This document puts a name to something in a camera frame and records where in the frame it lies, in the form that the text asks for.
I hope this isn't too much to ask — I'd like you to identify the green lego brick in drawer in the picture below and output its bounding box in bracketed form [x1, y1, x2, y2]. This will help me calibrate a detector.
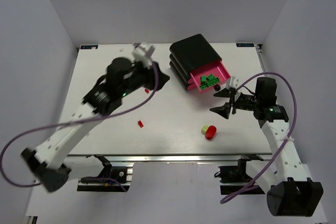
[207, 74, 215, 80]

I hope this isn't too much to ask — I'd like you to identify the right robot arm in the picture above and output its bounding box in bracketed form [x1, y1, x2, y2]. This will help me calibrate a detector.
[210, 74, 323, 217]

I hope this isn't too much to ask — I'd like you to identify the green long lego plate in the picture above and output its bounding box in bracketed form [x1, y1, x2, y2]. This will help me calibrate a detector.
[207, 78, 220, 86]
[200, 83, 209, 90]

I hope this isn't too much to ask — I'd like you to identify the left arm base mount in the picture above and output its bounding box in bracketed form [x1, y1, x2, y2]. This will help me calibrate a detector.
[77, 154, 130, 193]

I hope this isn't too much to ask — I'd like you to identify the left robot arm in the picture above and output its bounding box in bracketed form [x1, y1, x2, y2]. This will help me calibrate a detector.
[21, 57, 170, 193]

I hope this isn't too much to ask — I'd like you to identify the pale yellow small lego brick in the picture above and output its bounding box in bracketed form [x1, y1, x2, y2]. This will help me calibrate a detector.
[201, 125, 209, 134]

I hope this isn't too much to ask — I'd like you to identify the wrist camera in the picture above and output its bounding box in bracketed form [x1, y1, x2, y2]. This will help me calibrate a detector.
[132, 42, 155, 68]
[225, 76, 241, 90]

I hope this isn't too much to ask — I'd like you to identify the black drawer cabinet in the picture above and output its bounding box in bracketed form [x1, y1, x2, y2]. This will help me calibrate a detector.
[170, 34, 222, 90]

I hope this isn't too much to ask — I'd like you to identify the pink drawer with black knob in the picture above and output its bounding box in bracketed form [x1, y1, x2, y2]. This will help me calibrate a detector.
[190, 60, 230, 93]

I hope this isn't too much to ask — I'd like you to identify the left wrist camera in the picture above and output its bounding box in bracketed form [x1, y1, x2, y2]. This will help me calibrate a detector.
[132, 42, 155, 68]

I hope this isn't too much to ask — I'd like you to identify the red round lego block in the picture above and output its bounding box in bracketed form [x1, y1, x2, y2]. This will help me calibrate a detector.
[205, 125, 217, 141]

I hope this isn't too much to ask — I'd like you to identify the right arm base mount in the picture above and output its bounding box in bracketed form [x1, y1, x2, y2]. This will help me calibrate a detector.
[214, 154, 264, 196]

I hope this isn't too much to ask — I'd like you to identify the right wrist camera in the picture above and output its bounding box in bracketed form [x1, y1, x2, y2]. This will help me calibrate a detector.
[225, 76, 241, 90]

